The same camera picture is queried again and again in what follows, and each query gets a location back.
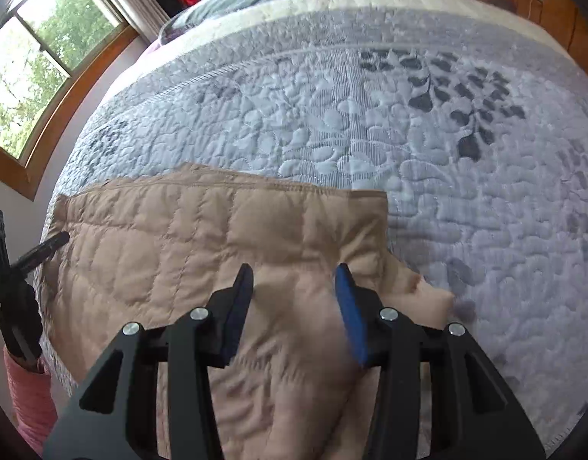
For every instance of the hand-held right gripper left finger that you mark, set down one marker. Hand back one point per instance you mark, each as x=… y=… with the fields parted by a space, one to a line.
x=236 y=311

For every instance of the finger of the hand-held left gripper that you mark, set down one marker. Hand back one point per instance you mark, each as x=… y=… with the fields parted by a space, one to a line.
x=47 y=247

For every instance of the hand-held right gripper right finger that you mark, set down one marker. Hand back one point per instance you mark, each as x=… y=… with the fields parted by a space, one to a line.
x=351 y=311

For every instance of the tan quilted jacket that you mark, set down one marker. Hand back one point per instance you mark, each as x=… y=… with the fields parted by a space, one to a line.
x=155 y=258

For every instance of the person's left forearm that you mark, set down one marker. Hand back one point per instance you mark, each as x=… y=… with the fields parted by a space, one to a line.
x=30 y=402

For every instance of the grey quilted bedspread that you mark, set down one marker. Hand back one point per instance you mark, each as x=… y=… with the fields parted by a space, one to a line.
x=418 y=153

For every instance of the large wooden-framed window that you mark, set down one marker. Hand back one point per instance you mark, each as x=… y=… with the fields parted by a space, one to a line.
x=45 y=33

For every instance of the white fleece blanket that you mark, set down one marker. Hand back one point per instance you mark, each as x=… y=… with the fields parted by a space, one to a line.
x=418 y=9

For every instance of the grey-blue pillow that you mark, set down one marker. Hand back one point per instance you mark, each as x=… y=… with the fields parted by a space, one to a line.
x=236 y=0

